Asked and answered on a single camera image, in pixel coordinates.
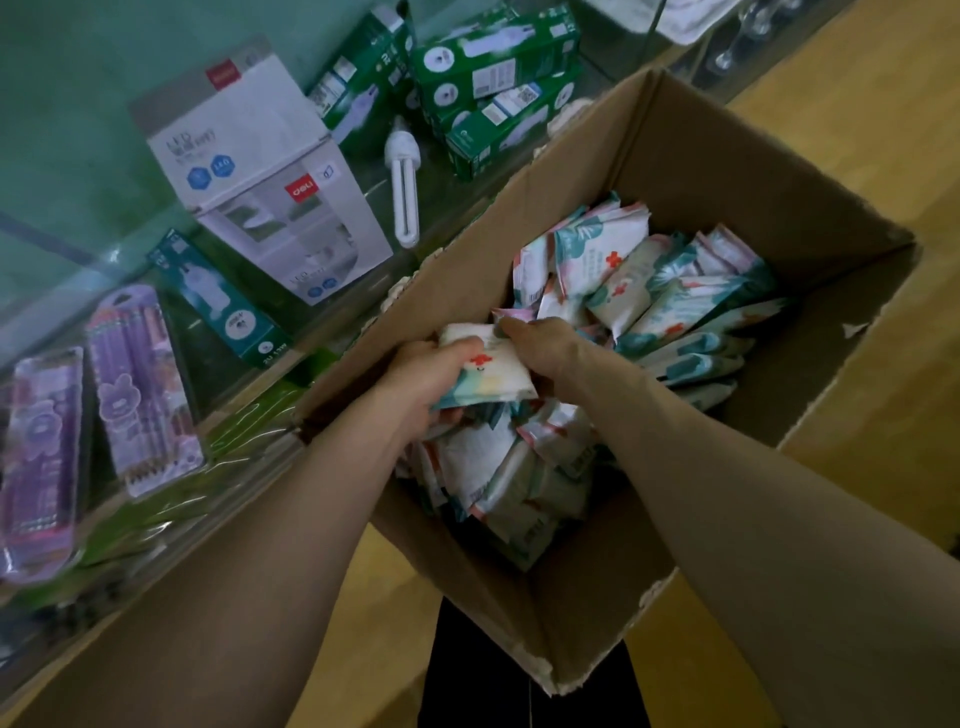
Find white green wipes packet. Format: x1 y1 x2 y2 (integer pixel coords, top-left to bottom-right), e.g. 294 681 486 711
435 322 539 410

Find slim green white box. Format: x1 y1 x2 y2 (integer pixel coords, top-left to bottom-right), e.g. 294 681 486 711
145 228 290 369

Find white printed box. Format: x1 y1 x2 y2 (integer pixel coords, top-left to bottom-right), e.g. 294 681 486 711
132 40 395 309

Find person's left hand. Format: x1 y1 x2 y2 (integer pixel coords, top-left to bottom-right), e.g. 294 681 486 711
367 337 489 444

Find person's black trousers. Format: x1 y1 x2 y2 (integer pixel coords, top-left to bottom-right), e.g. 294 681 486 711
420 597 650 728

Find green bulb boxes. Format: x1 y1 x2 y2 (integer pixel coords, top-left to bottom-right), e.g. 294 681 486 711
307 0 587 182

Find white tube lamp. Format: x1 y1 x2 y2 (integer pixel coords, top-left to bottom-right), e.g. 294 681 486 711
384 127 425 249

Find brown cardboard box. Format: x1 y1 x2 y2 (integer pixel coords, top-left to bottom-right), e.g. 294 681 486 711
300 67 924 695

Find person's left forearm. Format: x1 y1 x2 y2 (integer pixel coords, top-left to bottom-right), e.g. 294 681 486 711
15 405 437 728

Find clear wrapped purple items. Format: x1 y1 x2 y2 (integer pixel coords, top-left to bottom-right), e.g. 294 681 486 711
0 285 204 587

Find pile of packets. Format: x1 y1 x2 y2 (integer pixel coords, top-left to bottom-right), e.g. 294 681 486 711
397 192 789 572

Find person's right forearm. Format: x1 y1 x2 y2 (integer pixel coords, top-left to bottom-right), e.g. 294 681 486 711
555 357 960 728

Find person's right hand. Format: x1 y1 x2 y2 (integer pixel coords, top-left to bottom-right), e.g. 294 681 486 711
495 318 594 407

